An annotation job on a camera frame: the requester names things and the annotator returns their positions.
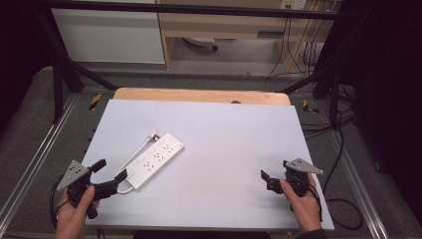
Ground black metal frame bar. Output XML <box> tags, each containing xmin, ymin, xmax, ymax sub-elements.
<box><xmin>39</xmin><ymin>1</ymin><xmax>342</xmax><ymax>21</ymax></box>

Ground black metal stand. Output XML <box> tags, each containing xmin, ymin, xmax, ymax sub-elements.
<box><xmin>34</xmin><ymin>9</ymin><xmax>118</xmax><ymax>124</ymax></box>
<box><xmin>280</xmin><ymin>19</ymin><xmax>357</xmax><ymax>128</ymax></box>

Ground white wall socket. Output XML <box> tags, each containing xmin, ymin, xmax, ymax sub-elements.
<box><xmin>279</xmin><ymin>0</ymin><xmax>309</xmax><ymax>11</ymax></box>

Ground person's dark sleeve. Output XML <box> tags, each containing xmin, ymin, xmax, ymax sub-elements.
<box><xmin>297</xmin><ymin>228</ymin><xmax>329</xmax><ymax>239</ymax></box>

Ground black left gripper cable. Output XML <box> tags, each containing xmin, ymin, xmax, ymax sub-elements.
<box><xmin>49</xmin><ymin>174</ymin><xmax>70</xmax><ymax>230</ymax></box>

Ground white power strip with black plug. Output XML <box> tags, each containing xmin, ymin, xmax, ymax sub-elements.
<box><xmin>183</xmin><ymin>36</ymin><xmax>220</xmax><ymax>52</ymax></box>

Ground aluminium floor rail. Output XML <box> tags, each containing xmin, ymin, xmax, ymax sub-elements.
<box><xmin>0</xmin><ymin>94</ymin><xmax>80</xmax><ymax>222</ymax></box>
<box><xmin>326</xmin><ymin>127</ymin><xmax>390</xmax><ymax>239</ymax></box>

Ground person's right hand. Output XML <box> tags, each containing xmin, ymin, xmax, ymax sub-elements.
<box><xmin>280</xmin><ymin>172</ymin><xmax>323</xmax><ymax>234</ymax></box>

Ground person's left hand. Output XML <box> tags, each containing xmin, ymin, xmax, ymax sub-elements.
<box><xmin>54</xmin><ymin>185</ymin><xmax>101</xmax><ymax>239</ymax></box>

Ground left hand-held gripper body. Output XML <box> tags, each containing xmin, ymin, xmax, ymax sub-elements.
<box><xmin>56</xmin><ymin>159</ymin><xmax>119</xmax><ymax>220</ymax></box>

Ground white cabinet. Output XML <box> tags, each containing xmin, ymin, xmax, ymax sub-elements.
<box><xmin>50</xmin><ymin>7</ymin><xmax>166</xmax><ymax>65</ymax></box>

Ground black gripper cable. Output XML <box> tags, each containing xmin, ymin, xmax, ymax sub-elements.
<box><xmin>308</xmin><ymin>182</ymin><xmax>324</xmax><ymax>223</ymax></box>
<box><xmin>49</xmin><ymin>174</ymin><xmax>70</xmax><ymax>230</ymax></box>

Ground black floor cable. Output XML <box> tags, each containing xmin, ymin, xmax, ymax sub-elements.
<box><xmin>300</xmin><ymin>84</ymin><xmax>365</xmax><ymax>231</ymax></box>

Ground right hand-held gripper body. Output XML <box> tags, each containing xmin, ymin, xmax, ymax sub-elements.
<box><xmin>266</xmin><ymin>157</ymin><xmax>324</xmax><ymax>197</ymax></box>

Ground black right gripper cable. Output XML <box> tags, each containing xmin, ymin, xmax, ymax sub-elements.
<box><xmin>308</xmin><ymin>182</ymin><xmax>324</xmax><ymax>223</ymax></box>

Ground hanging black cables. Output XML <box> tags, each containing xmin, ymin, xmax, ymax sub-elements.
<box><xmin>266</xmin><ymin>0</ymin><xmax>336</xmax><ymax>80</ymax></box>

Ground person's dark clothing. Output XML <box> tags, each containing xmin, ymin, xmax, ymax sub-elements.
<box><xmin>132</xmin><ymin>230</ymin><xmax>272</xmax><ymax>239</ymax></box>

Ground yellow and black tape strip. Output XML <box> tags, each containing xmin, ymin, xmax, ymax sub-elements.
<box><xmin>302</xmin><ymin>99</ymin><xmax>320</xmax><ymax>115</ymax></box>
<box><xmin>88</xmin><ymin>93</ymin><xmax>103</xmax><ymax>112</ymax></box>

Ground white power strip cord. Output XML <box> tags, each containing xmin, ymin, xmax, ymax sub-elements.
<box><xmin>115</xmin><ymin>135</ymin><xmax>151</xmax><ymax>195</ymax></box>

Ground light wooden desk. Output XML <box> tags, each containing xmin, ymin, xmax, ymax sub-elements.
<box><xmin>154</xmin><ymin>0</ymin><xmax>334</xmax><ymax>74</ymax></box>

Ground black curtain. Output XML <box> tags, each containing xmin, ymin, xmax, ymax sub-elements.
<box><xmin>331</xmin><ymin>0</ymin><xmax>422</xmax><ymax>227</ymax></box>
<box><xmin>0</xmin><ymin>0</ymin><xmax>56</xmax><ymax>133</ymax></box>

